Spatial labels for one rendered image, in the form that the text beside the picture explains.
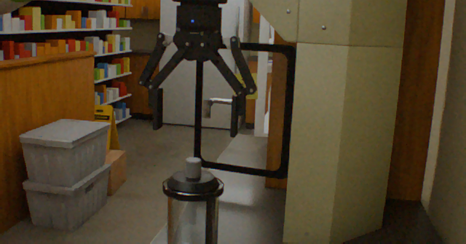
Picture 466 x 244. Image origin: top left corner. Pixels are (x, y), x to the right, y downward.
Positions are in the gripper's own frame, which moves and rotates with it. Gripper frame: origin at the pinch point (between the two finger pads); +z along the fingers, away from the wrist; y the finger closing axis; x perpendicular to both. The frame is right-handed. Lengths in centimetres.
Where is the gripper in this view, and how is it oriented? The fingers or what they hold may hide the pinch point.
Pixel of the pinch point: (195, 125)
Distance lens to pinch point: 78.4
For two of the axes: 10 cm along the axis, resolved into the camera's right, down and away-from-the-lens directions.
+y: -9.8, -0.8, 1.7
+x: -1.9, 1.8, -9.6
